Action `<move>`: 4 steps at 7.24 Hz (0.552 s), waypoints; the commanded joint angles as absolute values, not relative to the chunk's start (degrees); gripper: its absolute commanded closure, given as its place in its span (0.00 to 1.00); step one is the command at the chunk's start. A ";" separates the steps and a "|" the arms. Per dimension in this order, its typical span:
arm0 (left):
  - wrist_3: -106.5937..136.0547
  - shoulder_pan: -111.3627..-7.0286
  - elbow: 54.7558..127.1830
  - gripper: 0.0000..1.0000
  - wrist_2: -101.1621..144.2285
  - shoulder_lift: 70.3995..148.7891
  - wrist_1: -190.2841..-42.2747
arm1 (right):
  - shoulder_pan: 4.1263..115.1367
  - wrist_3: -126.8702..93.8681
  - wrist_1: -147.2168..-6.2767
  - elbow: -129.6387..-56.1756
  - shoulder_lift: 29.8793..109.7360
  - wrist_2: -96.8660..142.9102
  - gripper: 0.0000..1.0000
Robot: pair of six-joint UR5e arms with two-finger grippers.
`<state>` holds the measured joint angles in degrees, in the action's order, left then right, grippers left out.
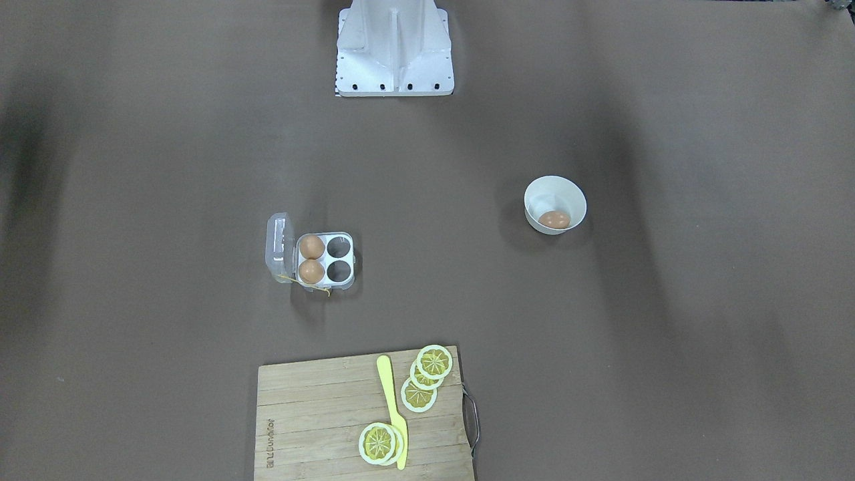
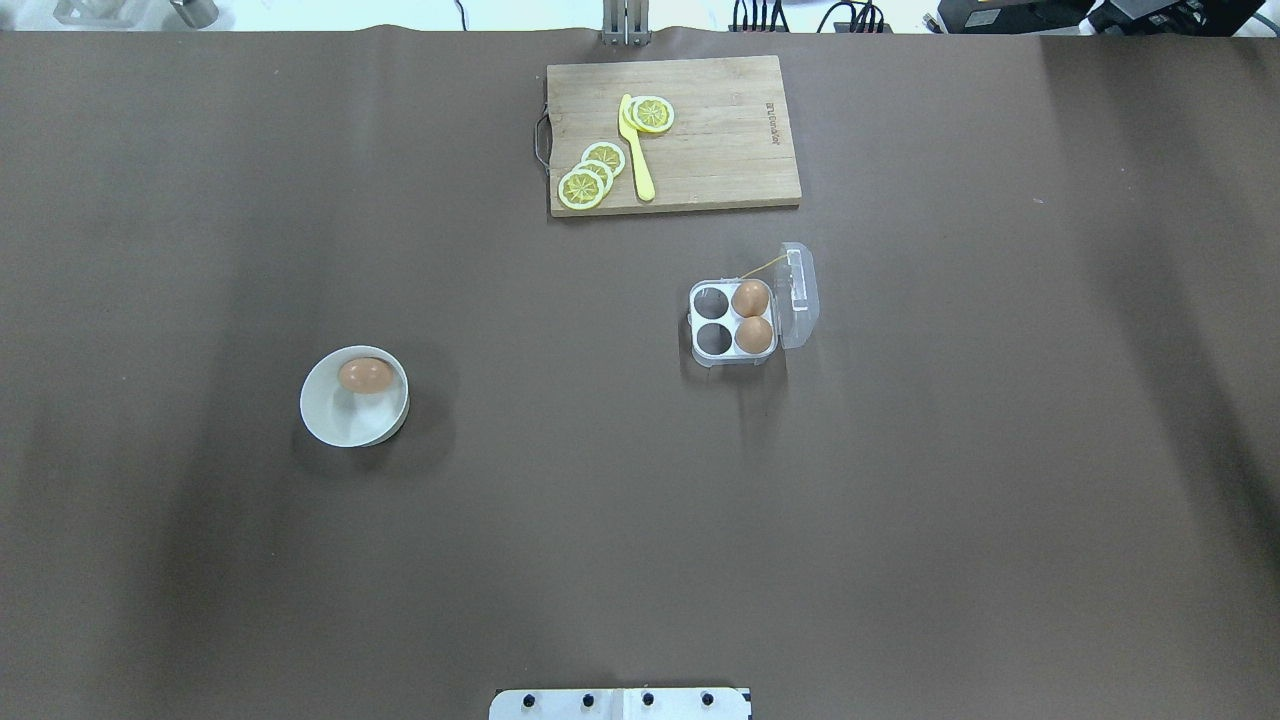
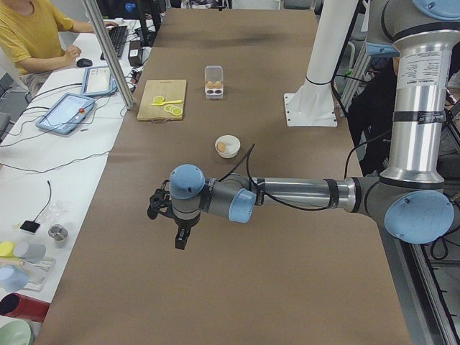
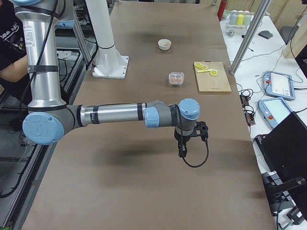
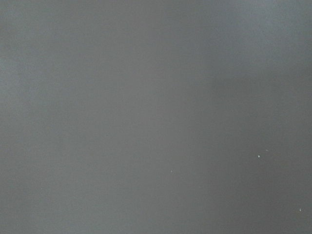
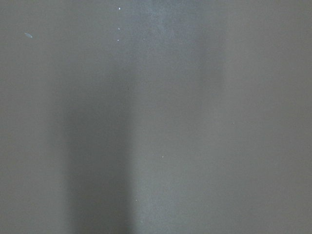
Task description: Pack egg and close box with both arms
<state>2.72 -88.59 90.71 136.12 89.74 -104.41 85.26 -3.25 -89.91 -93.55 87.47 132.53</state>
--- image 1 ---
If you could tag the lemon slice end of row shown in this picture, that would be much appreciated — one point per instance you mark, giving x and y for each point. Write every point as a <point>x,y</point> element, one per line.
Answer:
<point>415,398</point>

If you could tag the wooden cutting board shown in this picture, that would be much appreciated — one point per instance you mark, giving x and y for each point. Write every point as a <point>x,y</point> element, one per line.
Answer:
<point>310,415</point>

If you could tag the clear plastic egg box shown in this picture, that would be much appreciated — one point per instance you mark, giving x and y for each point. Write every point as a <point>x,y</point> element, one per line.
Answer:
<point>282,256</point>

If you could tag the brown egg rear slot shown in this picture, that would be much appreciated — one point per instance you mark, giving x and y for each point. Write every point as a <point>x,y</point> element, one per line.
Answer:
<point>311,247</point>

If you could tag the lemon slice of row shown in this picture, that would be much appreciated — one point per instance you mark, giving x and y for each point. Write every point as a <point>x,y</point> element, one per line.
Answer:
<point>434,362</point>
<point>421,381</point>

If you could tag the lemon slice under single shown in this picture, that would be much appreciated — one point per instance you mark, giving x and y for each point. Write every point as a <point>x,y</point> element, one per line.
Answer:
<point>399,446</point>

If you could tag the yellow plastic knife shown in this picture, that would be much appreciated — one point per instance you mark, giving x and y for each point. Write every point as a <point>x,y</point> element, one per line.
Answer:
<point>385,372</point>

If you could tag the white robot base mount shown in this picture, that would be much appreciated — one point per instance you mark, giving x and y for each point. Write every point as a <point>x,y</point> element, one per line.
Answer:
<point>393,49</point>

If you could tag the white bowl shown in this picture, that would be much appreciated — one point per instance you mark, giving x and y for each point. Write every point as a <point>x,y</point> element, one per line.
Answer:
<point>554,193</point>

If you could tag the brown egg from bowl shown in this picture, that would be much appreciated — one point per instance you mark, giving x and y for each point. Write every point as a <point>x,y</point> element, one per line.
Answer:
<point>555,219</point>

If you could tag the lemon slice top of row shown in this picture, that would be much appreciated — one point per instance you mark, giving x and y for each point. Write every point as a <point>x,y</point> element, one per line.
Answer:
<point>434,362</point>

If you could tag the brown egg front slot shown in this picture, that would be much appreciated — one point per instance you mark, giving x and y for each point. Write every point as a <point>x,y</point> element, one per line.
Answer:
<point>311,272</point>

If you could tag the lemon slice upper single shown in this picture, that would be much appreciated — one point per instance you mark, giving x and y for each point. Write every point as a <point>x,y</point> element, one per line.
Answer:
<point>376,444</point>

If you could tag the brown egg slot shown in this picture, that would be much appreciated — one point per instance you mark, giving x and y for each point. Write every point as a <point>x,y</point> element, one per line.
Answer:
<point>311,247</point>
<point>311,272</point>

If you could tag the lemon slice middle of row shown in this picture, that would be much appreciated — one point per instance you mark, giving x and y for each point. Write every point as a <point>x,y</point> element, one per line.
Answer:
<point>421,381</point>

